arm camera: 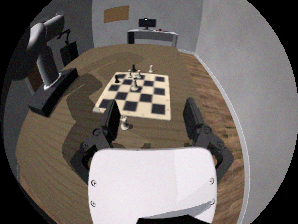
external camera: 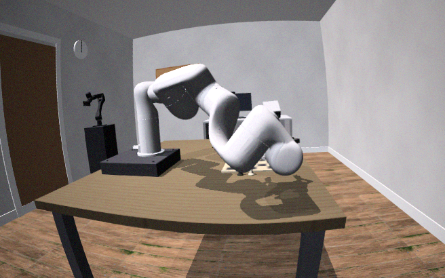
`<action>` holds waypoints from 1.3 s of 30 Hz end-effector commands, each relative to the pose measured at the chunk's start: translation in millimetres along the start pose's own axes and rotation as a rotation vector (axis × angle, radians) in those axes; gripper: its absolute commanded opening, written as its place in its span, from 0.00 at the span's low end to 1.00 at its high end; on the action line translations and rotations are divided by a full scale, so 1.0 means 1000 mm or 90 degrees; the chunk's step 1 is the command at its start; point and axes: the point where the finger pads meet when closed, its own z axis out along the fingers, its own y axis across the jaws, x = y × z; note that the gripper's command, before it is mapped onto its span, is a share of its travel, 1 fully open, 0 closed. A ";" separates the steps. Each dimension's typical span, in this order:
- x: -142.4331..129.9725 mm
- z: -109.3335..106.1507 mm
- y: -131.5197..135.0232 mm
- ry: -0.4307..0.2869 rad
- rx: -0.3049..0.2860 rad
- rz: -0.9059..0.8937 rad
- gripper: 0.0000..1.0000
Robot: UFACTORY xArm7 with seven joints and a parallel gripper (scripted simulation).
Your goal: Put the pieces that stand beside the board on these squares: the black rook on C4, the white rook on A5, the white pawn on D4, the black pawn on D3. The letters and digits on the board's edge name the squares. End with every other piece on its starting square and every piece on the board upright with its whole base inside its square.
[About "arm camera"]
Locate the chessboard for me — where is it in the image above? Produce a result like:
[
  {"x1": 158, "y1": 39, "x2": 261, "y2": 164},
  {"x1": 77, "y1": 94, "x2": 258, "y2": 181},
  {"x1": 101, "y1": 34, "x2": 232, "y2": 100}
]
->
[{"x1": 93, "y1": 72, "x2": 171, "y2": 121}]

